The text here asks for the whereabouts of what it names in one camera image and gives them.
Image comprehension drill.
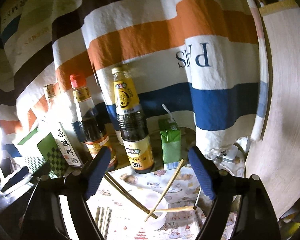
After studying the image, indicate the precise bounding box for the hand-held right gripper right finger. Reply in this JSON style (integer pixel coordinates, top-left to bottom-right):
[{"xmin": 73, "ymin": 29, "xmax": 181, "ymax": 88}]
[{"xmin": 188, "ymin": 146, "xmax": 282, "ymax": 240}]

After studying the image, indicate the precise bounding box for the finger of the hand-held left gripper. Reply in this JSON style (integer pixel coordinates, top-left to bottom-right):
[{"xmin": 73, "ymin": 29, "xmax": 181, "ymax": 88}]
[
  {"xmin": 27, "ymin": 162, "xmax": 52, "ymax": 180},
  {"xmin": 0, "ymin": 165, "xmax": 30, "ymax": 195}
]

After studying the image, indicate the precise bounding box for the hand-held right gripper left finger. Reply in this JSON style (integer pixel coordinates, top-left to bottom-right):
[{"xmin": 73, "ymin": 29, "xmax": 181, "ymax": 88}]
[{"xmin": 20, "ymin": 146, "xmax": 112, "ymax": 240}]

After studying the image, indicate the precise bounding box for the single bamboo chopstick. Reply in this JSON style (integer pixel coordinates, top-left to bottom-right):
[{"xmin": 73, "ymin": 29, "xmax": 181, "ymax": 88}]
[
  {"xmin": 154, "ymin": 205, "xmax": 195, "ymax": 212},
  {"xmin": 144, "ymin": 158, "xmax": 185, "ymax": 222}
]

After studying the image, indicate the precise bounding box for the translucent plastic cup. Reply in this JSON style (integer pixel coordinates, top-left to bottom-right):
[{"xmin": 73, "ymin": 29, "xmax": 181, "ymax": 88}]
[{"xmin": 140, "ymin": 190, "xmax": 169, "ymax": 232}]

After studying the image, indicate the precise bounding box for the green checkered box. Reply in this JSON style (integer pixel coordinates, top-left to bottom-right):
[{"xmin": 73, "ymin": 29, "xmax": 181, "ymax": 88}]
[{"xmin": 12, "ymin": 127, "xmax": 65, "ymax": 179}]

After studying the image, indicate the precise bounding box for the white power adapter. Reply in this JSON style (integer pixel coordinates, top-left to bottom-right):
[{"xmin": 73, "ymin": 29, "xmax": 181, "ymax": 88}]
[{"xmin": 210, "ymin": 145, "xmax": 245, "ymax": 165}]

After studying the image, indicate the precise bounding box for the clear cooking wine bottle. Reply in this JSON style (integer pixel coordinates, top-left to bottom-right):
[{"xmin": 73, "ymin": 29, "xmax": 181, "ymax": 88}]
[{"xmin": 41, "ymin": 84, "xmax": 83, "ymax": 168}]

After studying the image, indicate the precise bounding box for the green drink carton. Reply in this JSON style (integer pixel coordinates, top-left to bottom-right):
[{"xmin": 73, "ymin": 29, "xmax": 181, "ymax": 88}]
[{"xmin": 158, "ymin": 118, "xmax": 182, "ymax": 170}]

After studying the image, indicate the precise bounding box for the dark vinegar bottle red cap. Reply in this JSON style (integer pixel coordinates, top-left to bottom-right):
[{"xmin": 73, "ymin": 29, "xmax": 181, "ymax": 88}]
[{"xmin": 69, "ymin": 74, "xmax": 118, "ymax": 170}]

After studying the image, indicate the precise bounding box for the oyster sauce bottle yellow label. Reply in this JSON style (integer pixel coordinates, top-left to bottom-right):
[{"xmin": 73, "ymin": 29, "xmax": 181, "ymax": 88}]
[{"xmin": 111, "ymin": 66, "xmax": 155, "ymax": 174}]

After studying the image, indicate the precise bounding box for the bear print blanket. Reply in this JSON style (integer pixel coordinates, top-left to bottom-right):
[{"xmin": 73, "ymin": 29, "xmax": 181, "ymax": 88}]
[{"xmin": 107, "ymin": 127, "xmax": 245, "ymax": 205}]

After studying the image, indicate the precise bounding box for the red print table cloth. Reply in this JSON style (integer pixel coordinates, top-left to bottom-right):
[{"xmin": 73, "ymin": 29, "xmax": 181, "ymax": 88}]
[{"xmin": 87, "ymin": 195, "xmax": 238, "ymax": 240}]

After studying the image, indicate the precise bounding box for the white drinking straw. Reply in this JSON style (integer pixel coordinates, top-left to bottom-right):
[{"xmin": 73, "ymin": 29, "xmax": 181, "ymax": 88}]
[{"xmin": 161, "ymin": 104, "xmax": 174, "ymax": 120}]

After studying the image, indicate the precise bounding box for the light wooden board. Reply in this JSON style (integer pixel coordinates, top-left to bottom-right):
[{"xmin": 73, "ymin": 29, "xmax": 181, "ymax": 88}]
[{"xmin": 245, "ymin": 0, "xmax": 300, "ymax": 220}]

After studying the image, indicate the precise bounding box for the striped hanging cloth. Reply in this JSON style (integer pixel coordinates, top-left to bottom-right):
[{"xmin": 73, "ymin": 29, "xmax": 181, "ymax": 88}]
[{"xmin": 0, "ymin": 0, "xmax": 269, "ymax": 160}]

